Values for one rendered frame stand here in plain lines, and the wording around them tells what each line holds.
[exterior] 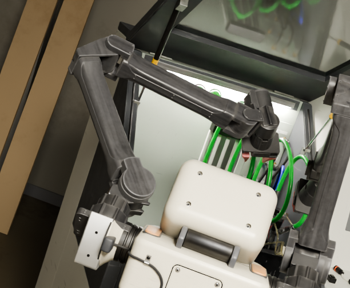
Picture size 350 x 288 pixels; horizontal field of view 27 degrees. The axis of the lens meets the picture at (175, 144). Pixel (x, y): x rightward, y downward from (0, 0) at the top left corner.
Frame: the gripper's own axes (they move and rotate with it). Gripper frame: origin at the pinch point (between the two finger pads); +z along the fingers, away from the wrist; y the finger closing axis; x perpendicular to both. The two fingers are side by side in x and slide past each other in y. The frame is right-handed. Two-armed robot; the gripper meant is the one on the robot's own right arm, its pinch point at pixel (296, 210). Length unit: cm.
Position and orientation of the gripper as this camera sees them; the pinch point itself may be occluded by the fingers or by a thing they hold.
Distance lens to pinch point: 208.0
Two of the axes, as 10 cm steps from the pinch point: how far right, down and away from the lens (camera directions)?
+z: -2.2, 4.7, 8.6
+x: -9.5, -3.0, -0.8
